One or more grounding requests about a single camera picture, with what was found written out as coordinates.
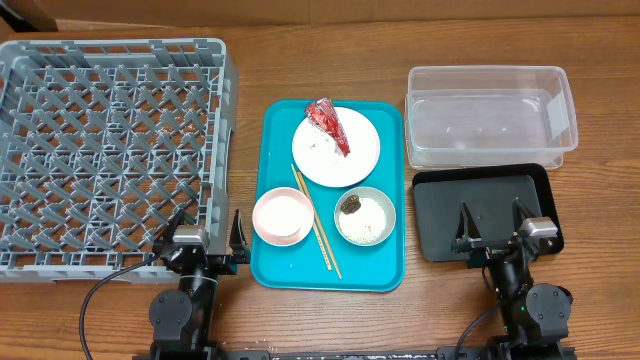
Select grey plastic dish rack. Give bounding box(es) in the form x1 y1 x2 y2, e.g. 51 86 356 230
1 38 238 283

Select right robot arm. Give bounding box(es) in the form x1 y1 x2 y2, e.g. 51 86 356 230
451 198 576 359

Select right wooden chopstick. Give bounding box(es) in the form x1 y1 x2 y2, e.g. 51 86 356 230
293 168 343 280

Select black plastic tray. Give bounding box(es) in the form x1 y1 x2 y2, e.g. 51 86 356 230
412 163 560 262

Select left wooden chopstick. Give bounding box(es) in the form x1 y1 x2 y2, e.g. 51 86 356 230
290 164 333 272

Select wooden chopstick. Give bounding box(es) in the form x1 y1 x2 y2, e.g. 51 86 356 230
293 168 343 280
290 164 333 272

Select red snack wrapper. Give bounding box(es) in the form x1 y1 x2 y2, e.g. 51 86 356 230
305 98 351 157

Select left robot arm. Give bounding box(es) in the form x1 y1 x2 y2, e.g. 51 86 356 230
149 209 251 359

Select clear plastic bin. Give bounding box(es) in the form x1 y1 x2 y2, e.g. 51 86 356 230
405 65 579 169

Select brown food chunk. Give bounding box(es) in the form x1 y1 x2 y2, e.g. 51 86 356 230
340 195 361 215

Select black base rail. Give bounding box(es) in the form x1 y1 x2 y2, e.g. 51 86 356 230
132 341 578 360

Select white rice grains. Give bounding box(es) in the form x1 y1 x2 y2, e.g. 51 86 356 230
338 197 386 245

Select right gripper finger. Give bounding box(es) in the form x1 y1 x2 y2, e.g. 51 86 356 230
456 202 481 241
512 197 536 235

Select teal plastic serving tray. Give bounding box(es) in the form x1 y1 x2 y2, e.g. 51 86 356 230
251 100 406 292

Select white round plate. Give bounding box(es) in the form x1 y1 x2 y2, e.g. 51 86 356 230
292 107 381 188

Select pink small bowl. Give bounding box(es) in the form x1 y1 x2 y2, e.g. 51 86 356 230
252 187 314 247

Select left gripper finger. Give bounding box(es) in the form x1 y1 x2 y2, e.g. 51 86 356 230
163 208 194 241
229 209 249 255

